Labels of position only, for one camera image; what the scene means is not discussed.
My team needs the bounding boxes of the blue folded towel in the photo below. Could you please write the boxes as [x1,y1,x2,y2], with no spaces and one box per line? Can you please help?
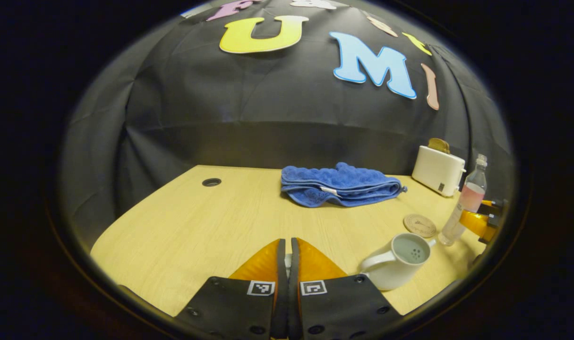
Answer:
[281,162,408,208]

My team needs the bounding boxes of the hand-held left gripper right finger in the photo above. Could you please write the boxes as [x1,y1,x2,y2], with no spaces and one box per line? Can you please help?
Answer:
[289,238,403,340]

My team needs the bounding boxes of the round cork coaster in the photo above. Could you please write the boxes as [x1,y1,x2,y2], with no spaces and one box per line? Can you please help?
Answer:
[403,214,437,238]

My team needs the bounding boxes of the white ceramic teacup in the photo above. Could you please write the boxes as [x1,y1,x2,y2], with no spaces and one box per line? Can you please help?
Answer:
[360,233,436,291]

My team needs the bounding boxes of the white toaster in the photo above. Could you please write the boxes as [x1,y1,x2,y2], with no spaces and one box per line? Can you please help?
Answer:
[411,145,467,197]

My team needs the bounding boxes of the clear plastic water bottle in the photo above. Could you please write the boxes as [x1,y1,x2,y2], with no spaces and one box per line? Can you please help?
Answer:
[438,154,488,247]

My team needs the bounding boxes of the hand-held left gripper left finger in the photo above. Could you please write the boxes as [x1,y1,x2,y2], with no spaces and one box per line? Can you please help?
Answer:
[176,238,287,340]

